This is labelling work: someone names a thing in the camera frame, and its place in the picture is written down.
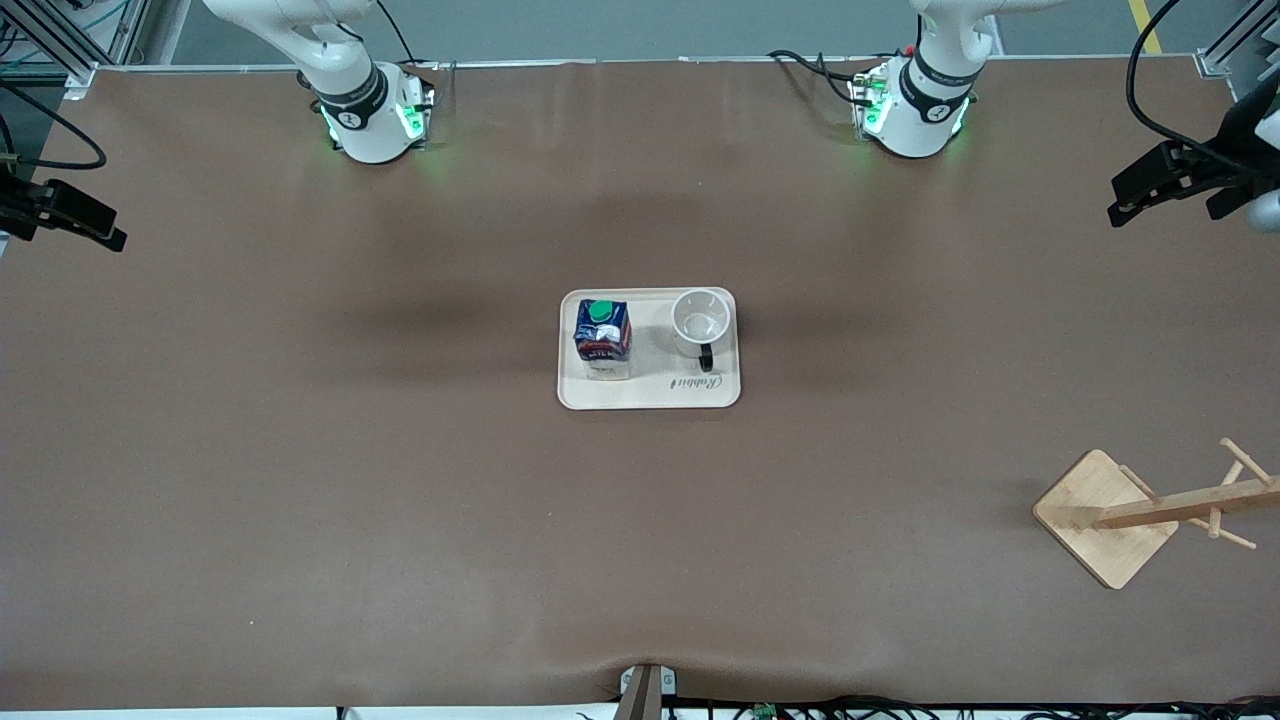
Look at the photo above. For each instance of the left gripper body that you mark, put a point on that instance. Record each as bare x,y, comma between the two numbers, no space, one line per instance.
1222,163

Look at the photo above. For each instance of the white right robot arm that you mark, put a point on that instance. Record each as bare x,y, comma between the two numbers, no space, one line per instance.
365,120

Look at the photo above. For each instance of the wooden cup rack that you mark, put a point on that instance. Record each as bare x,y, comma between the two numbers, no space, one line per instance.
1100,520

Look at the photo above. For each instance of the brown table mat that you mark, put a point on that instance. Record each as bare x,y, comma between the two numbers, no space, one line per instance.
300,500

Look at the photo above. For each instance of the cream plastic tray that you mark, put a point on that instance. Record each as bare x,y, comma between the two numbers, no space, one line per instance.
660,390

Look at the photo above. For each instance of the aluminium frame post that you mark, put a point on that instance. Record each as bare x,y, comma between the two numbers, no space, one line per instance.
1235,45
50,40

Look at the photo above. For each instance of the metal table edge bracket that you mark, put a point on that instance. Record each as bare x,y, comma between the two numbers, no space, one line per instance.
645,690

